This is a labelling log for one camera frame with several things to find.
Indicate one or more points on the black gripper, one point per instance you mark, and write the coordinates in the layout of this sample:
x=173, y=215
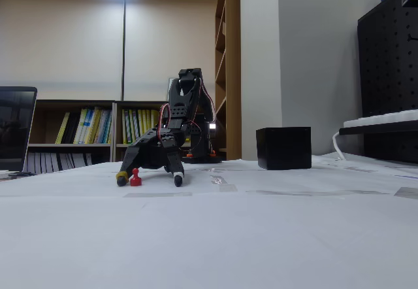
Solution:
x=156, y=155

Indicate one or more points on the red pawn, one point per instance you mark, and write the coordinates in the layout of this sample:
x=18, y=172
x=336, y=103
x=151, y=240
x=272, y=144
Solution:
x=135, y=181

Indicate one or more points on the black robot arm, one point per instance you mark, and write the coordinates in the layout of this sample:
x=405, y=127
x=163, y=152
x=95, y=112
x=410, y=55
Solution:
x=196, y=132

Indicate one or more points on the black box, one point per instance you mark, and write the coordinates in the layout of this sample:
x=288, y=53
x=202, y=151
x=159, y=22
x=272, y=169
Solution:
x=284, y=148

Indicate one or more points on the yellow binder with label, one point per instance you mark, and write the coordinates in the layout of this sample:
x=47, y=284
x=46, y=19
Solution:
x=134, y=125
x=126, y=127

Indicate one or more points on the low wooden bookshelf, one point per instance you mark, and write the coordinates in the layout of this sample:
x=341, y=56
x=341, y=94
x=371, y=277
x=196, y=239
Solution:
x=75, y=103
x=140, y=104

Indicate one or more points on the white paper table cover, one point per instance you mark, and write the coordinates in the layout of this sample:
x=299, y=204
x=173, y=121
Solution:
x=209, y=236

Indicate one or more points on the thin yellow book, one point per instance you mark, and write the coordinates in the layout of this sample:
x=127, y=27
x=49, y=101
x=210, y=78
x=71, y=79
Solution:
x=62, y=129

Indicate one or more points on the black laptop screen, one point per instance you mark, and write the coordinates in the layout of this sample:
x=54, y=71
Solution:
x=14, y=129

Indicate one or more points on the tall wooden bookshelf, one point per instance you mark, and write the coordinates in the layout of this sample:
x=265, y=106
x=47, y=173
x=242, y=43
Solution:
x=233, y=40

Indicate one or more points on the black pegboard shelf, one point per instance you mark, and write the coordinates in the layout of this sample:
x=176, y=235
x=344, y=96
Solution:
x=375, y=129

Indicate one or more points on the black pegboard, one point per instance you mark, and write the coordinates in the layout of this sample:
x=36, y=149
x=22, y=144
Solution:
x=385, y=57

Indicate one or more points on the black wall conduit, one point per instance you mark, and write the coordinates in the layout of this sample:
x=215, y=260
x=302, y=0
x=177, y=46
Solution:
x=124, y=40

